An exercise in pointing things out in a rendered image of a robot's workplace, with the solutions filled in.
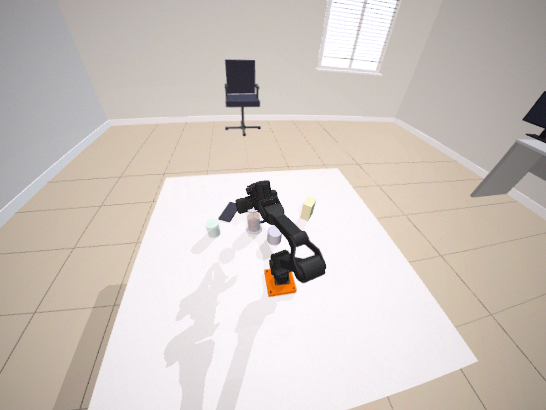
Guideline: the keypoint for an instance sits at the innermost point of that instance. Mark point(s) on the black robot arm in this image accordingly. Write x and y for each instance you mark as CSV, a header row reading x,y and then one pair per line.
x,y
283,262

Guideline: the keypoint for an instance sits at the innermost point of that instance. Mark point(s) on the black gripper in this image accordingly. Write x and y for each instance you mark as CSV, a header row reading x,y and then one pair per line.
x,y
246,203

